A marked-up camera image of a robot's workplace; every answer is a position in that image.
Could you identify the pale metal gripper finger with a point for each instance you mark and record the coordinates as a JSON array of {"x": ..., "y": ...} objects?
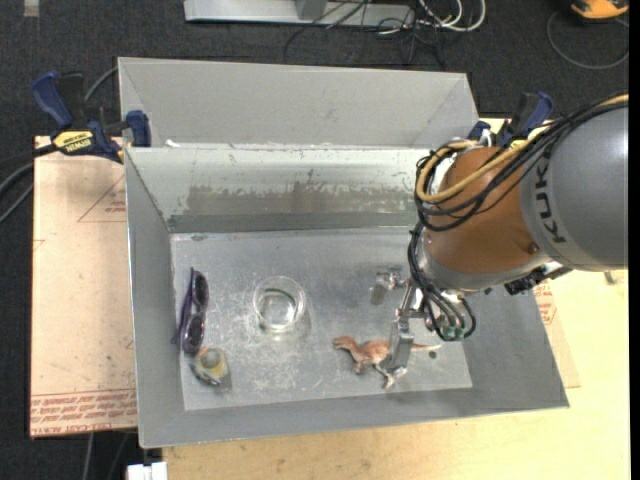
[
  {"x": 401, "y": 348},
  {"x": 386, "y": 281}
]

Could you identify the brown toy dinosaur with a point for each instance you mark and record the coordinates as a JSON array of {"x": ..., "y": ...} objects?
[{"x": 372, "y": 352}]

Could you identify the grey metal bin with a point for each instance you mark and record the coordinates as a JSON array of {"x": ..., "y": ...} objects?
[{"x": 300, "y": 248}]

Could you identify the clear glass cup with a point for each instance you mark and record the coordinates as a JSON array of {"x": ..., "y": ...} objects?
[{"x": 279, "y": 303}]

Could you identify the purple sunglasses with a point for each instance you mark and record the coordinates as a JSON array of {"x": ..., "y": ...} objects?
[{"x": 196, "y": 298}]

